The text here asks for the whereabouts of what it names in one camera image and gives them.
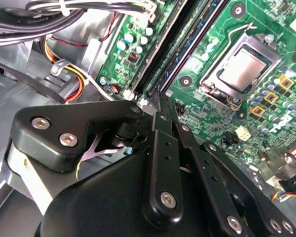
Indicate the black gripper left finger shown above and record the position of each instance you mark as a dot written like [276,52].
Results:
[64,121]

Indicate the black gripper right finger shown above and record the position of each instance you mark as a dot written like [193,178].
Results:
[249,190]

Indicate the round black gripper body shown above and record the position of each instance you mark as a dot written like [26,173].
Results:
[101,205]

